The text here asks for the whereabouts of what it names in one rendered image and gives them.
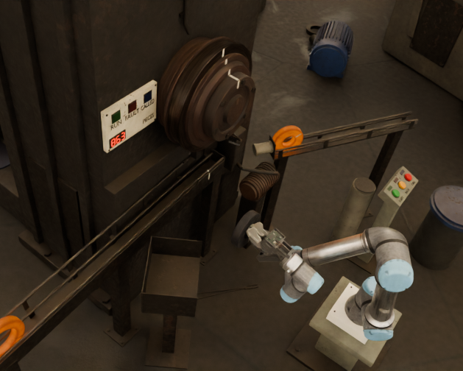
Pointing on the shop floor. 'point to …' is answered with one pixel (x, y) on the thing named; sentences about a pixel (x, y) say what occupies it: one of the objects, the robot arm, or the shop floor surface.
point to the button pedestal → (386, 214)
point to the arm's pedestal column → (327, 352)
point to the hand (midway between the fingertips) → (246, 226)
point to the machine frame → (85, 129)
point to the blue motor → (331, 49)
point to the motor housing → (255, 191)
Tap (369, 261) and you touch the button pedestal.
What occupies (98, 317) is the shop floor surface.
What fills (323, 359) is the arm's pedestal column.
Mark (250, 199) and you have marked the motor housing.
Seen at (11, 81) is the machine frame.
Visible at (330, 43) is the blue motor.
